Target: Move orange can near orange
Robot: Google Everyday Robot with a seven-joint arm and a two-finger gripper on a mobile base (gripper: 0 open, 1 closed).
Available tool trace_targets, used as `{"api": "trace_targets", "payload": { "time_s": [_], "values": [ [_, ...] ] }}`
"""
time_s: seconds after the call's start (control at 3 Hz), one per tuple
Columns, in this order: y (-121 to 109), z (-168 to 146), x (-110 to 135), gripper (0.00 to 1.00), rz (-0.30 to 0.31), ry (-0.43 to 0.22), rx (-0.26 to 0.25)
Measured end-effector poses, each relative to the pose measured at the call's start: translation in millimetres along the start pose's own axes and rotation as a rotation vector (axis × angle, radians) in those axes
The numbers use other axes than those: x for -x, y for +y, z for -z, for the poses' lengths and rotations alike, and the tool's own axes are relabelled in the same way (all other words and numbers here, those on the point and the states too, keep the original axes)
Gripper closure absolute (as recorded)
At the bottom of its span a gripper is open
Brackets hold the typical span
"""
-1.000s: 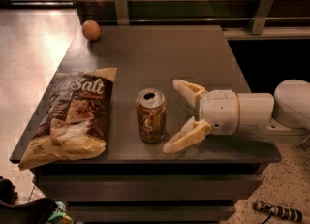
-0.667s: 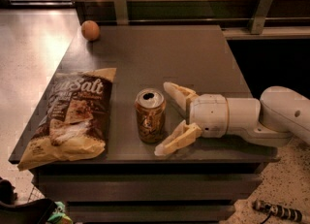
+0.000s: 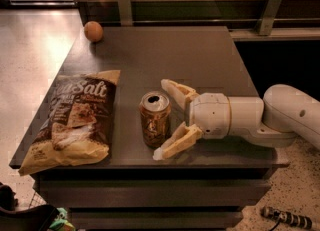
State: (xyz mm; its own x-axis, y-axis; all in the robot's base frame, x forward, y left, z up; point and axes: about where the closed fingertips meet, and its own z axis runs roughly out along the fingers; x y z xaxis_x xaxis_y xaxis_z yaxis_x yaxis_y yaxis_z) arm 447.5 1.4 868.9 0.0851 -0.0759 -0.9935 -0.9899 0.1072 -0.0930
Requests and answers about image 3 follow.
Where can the dark drawer cabinet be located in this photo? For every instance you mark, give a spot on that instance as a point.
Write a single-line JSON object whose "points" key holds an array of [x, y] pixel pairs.
{"points": [[205, 188]]}

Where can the green packaged item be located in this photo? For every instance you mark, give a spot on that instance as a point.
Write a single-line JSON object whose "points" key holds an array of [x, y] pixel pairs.
{"points": [[61, 222]]}

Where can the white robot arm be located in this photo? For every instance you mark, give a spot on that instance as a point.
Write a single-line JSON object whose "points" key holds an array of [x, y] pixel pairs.
{"points": [[274, 120]]}

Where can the sea salt chips bag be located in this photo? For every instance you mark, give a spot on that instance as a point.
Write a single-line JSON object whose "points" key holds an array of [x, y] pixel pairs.
{"points": [[78, 129]]}

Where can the orange fruit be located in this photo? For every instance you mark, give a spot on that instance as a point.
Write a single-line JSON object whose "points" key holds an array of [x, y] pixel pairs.
{"points": [[93, 31]]}

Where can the right metal bracket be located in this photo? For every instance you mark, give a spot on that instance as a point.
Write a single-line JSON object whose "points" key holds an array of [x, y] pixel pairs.
{"points": [[265, 22]]}

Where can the dark chair seat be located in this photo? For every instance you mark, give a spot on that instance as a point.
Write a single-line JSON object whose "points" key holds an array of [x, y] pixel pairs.
{"points": [[35, 219]]}

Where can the metal bracket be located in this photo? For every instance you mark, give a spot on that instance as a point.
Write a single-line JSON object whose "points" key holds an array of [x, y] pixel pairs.
{"points": [[125, 12], [265, 22]]}

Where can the orange soda can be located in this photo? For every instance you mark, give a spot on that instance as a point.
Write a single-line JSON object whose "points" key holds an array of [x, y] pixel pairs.
{"points": [[155, 109]]}

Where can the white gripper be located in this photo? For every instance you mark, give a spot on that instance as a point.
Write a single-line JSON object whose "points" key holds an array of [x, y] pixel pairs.
{"points": [[208, 115]]}

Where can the left metal bracket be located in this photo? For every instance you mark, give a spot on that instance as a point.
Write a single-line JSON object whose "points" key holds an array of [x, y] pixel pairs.
{"points": [[125, 12]]}

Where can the black striped cable connector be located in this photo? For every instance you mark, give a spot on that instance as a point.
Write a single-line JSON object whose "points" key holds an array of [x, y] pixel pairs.
{"points": [[286, 217]]}

